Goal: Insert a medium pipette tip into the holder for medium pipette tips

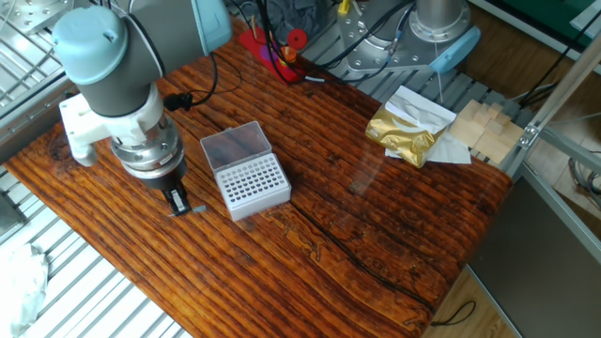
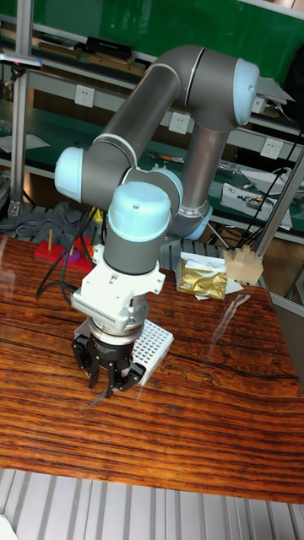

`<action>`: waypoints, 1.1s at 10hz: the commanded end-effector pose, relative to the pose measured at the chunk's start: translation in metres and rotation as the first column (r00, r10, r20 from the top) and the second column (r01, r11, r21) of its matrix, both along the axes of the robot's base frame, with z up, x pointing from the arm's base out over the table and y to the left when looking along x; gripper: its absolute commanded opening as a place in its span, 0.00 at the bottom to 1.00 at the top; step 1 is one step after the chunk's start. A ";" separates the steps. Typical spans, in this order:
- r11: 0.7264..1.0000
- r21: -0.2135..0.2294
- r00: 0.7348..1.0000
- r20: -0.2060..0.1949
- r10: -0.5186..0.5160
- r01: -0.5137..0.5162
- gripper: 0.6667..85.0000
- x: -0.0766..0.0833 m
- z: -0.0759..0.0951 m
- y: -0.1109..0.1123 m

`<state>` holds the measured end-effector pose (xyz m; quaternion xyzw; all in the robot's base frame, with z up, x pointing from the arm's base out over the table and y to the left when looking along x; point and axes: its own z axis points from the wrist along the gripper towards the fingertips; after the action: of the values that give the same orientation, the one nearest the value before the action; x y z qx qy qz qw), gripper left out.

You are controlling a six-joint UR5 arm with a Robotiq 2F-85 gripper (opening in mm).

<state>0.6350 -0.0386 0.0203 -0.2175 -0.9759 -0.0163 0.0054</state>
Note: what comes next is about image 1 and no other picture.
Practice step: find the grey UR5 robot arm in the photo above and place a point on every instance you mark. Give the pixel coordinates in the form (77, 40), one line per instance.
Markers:
(117, 56)

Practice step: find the white pipette tip box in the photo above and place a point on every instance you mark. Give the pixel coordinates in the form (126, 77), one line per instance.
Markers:
(249, 178)

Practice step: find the yellow clip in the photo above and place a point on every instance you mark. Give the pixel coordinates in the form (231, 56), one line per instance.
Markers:
(344, 6)

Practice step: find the grey cloth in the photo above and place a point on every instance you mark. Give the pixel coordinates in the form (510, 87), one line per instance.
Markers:
(305, 16)

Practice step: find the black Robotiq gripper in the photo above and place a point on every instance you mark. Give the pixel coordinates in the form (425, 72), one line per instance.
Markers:
(164, 180)

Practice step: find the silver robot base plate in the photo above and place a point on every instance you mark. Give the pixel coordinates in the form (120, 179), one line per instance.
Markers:
(371, 47)

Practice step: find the aluminium frame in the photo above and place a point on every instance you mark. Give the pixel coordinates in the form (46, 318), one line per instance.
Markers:
(561, 96)

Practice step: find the wooden block puzzle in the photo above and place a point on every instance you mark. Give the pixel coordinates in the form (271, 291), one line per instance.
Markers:
(488, 131)

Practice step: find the silver mounting plate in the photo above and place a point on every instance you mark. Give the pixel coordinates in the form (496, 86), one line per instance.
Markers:
(28, 14)

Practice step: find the crumpled white cloth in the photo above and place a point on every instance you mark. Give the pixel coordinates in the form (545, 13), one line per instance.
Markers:
(19, 286)

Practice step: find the grey panel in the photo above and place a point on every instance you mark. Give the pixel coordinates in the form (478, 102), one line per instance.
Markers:
(540, 263)

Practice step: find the translucent medium pipette tip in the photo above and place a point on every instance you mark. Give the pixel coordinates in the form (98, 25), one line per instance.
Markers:
(199, 208)

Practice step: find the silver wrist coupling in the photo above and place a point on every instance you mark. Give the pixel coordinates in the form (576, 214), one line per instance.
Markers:
(150, 155)

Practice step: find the gold tissue pack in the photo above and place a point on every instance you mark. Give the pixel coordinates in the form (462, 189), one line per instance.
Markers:
(404, 136)

